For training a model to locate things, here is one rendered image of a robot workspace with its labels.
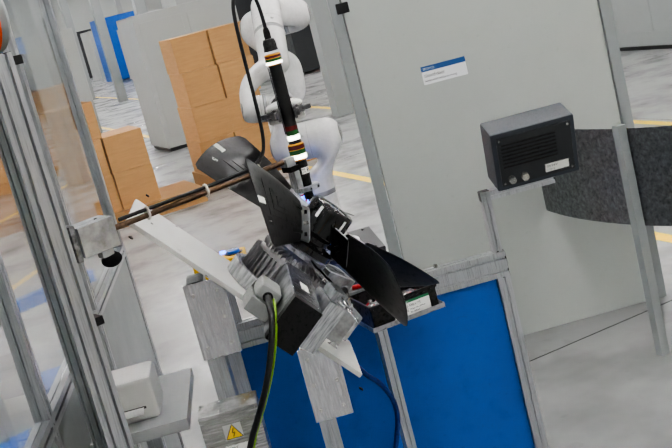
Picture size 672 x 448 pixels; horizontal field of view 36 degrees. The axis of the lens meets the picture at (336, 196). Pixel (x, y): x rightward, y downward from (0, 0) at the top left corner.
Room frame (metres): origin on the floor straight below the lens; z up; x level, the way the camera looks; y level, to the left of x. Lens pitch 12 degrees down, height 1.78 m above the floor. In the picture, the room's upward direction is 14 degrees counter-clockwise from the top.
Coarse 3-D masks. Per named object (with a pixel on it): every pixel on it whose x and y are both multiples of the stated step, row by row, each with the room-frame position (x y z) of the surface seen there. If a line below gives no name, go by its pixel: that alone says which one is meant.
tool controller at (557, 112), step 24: (504, 120) 3.08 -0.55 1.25; (528, 120) 3.05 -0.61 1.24; (552, 120) 3.02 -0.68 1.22; (504, 144) 3.01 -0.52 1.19; (528, 144) 3.02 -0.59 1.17; (552, 144) 3.03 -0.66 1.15; (576, 144) 3.05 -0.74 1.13; (504, 168) 3.03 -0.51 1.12; (528, 168) 3.04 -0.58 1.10; (552, 168) 3.05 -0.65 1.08; (576, 168) 3.06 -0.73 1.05
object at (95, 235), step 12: (96, 216) 2.34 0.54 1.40; (108, 216) 2.30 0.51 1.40; (72, 228) 2.25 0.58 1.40; (84, 228) 2.25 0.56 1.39; (96, 228) 2.27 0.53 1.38; (108, 228) 2.29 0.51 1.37; (72, 240) 2.24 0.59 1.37; (84, 240) 2.25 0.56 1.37; (96, 240) 2.26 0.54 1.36; (108, 240) 2.28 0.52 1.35; (84, 252) 2.24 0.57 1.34; (96, 252) 2.26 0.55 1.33
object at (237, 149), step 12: (228, 144) 2.71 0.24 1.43; (240, 144) 2.73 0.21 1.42; (252, 144) 2.76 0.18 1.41; (204, 156) 2.63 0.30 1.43; (216, 156) 2.65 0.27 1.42; (228, 156) 2.67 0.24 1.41; (240, 156) 2.68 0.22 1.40; (252, 156) 2.70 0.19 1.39; (264, 156) 2.72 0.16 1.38; (204, 168) 2.60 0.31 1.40; (216, 168) 2.62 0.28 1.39; (228, 168) 2.63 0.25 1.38; (240, 168) 2.65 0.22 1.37; (276, 168) 2.69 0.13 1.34; (216, 180) 2.59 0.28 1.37; (228, 180) 2.60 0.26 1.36; (240, 192) 2.59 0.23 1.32; (252, 192) 2.60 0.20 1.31
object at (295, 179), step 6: (288, 162) 2.64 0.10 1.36; (294, 162) 2.65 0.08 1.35; (282, 168) 2.66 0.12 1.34; (288, 168) 2.64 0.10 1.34; (294, 168) 2.64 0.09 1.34; (288, 174) 2.67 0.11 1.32; (294, 174) 2.65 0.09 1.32; (294, 180) 2.65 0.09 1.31; (300, 180) 2.65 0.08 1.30; (294, 186) 2.66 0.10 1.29; (300, 186) 2.65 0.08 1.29; (306, 186) 2.66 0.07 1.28; (312, 186) 2.65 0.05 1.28; (318, 186) 2.66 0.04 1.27; (300, 192) 2.65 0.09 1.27
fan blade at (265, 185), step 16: (256, 176) 2.35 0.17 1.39; (272, 176) 2.43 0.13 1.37; (256, 192) 2.31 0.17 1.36; (272, 192) 2.38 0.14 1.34; (288, 192) 2.46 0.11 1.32; (272, 208) 2.34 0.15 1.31; (288, 208) 2.42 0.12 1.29; (288, 224) 2.40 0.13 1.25; (272, 240) 2.26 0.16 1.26; (288, 240) 2.38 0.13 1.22
